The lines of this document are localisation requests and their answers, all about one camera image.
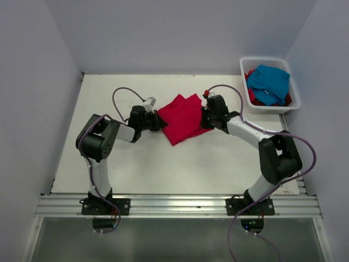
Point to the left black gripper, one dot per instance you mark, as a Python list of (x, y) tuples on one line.
[(158, 123)]

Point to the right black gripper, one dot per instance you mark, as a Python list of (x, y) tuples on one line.
[(204, 124)]

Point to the crimson red t shirt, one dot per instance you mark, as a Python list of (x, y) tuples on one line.
[(183, 118)]

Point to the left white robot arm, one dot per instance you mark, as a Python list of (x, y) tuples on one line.
[(95, 143)]

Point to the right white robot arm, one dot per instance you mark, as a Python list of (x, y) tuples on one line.
[(278, 155)]

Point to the white plastic basket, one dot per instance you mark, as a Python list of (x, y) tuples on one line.
[(250, 63)]

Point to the blue t shirt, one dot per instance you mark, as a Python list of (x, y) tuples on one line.
[(268, 84)]

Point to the dark red t shirt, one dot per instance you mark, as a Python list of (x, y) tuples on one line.
[(256, 102)]

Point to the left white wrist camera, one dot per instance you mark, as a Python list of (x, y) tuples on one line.
[(149, 103)]

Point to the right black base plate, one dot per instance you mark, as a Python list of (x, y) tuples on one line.
[(235, 205)]

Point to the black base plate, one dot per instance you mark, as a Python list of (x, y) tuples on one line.
[(98, 207), (235, 205)]

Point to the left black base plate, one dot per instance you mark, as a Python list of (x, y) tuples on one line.
[(98, 207)]

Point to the aluminium mounting rail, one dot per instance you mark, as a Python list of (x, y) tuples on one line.
[(181, 206)]

